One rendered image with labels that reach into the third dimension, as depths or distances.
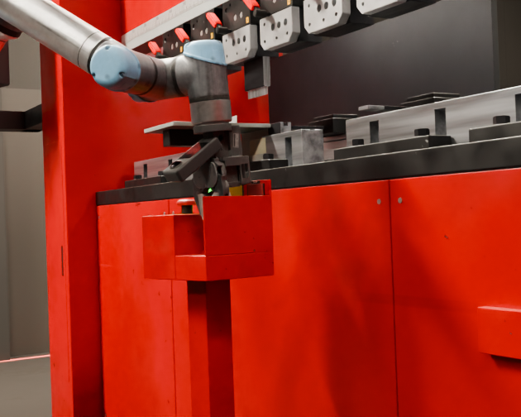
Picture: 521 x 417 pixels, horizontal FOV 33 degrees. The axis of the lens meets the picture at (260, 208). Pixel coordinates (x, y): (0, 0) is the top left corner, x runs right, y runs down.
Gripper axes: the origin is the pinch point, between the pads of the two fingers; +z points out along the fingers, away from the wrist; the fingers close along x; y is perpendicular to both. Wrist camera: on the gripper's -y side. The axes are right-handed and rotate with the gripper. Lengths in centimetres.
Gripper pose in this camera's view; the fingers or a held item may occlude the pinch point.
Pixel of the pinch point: (214, 234)
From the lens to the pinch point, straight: 162.6
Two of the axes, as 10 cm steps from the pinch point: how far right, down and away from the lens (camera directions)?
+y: 7.5, -1.1, 6.5
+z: 1.0, 9.9, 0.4
